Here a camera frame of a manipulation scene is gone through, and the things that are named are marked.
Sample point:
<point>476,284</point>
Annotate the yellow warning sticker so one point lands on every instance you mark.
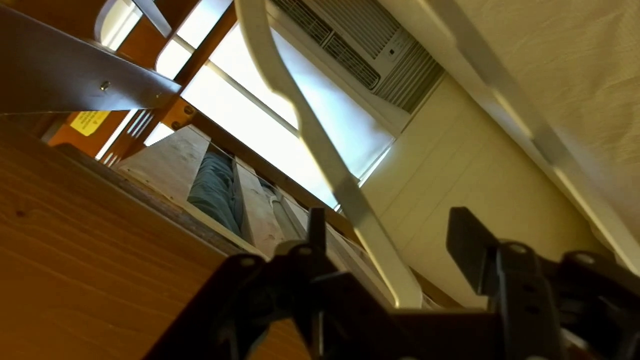
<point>88,122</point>

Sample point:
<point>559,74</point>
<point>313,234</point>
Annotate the wooden bunk bed frame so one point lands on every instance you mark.
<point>81,253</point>

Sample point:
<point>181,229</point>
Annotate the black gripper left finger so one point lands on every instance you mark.
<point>221,307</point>

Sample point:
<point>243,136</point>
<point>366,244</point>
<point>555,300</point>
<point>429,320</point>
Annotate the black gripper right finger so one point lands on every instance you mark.
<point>526,300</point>

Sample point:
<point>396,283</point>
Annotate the white air conditioner unit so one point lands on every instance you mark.
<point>373,41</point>

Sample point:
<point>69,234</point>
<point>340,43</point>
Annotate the bright window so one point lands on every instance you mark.
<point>266,127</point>

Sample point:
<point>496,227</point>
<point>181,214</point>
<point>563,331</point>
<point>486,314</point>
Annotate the grey metal bed bracket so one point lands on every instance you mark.
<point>66,73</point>

